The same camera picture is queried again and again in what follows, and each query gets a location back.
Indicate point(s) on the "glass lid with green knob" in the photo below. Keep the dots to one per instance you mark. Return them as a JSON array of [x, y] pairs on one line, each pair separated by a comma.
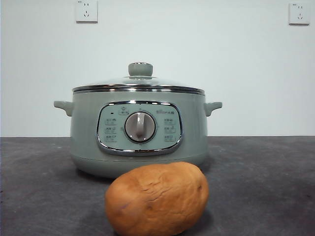
[[140, 69]]

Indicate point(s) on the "brown potato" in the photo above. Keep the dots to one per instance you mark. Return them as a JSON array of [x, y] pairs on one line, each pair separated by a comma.
[[157, 199]]

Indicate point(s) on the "pale green electric pot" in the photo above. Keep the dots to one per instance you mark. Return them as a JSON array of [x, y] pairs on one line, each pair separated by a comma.
[[81, 127]]

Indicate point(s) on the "white wall socket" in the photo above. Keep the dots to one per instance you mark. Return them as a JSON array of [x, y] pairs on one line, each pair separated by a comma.
[[86, 11], [299, 14]]

